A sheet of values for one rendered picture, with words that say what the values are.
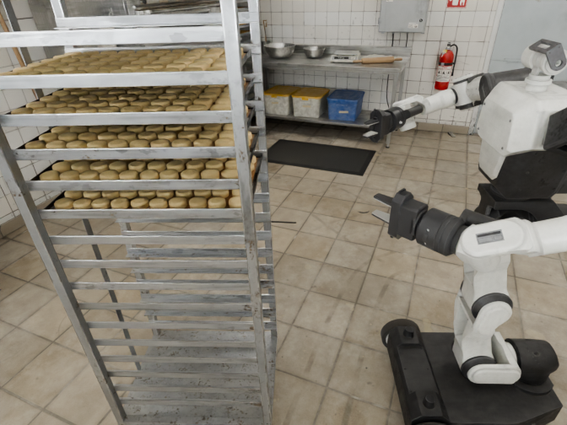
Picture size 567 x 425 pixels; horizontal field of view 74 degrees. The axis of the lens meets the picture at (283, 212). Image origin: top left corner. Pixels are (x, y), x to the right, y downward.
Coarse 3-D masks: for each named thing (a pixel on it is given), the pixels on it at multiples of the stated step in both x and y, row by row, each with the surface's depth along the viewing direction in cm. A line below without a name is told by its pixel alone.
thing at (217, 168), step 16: (64, 160) 115; (80, 160) 117; (96, 160) 116; (112, 160) 115; (128, 160) 114; (144, 160) 114; (160, 160) 112; (176, 160) 111; (192, 160) 111; (208, 160) 115; (224, 160) 114; (48, 176) 104; (64, 176) 104; (80, 176) 104; (96, 176) 105; (112, 176) 104; (128, 176) 103; (144, 176) 103; (160, 176) 103; (176, 176) 104; (192, 176) 102; (208, 176) 102; (224, 176) 102
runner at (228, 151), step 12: (24, 156) 97; (36, 156) 97; (48, 156) 97; (60, 156) 97; (72, 156) 97; (84, 156) 97; (96, 156) 96; (108, 156) 96; (120, 156) 96; (132, 156) 96; (144, 156) 96; (156, 156) 96; (168, 156) 96; (180, 156) 96; (192, 156) 95; (204, 156) 95; (216, 156) 95; (228, 156) 95
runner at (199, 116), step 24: (0, 120) 92; (24, 120) 92; (48, 120) 92; (72, 120) 92; (96, 120) 91; (120, 120) 91; (144, 120) 91; (168, 120) 91; (192, 120) 90; (216, 120) 90
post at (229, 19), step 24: (240, 72) 82; (240, 96) 84; (240, 120) 87; (240, 144) 90; (240, 168) 93; (240, 192) 97; (264, 336) 129; (264, 360) 132; (264, 384) 139; (264, 408) 147
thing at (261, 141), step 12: (252, 0) 114; (252, 24) 117; (252, 36) 119; (252, 60) 123; (264, 108) 133; (264, 120) 133; (264, 144) 138; (264, 168) 143; (264, 192) 148; (264, 204) 151; (264, 228) 157
